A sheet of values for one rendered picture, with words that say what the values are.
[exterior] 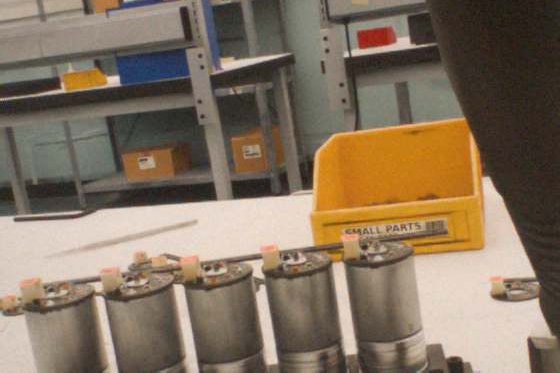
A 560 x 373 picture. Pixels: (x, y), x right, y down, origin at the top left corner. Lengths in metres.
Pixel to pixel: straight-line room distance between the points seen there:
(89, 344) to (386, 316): 0.10
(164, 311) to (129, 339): 0.01
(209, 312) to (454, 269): 0.21
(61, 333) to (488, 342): 0.17
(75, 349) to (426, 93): 4.49
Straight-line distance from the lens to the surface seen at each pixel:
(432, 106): 4.78
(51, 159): 5.83
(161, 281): 0.32
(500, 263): 0.49
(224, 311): 0.31
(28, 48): 3.13
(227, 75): 2.91
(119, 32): 2.93
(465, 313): 0.43
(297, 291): 0.30
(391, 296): 0.30
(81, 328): 0.32
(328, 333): 0.31
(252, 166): 4.65
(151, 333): 0.31
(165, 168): 4.98
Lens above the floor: 0.90
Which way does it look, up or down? 12 degrees down
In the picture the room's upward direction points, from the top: 9 degrees counter-clockwise
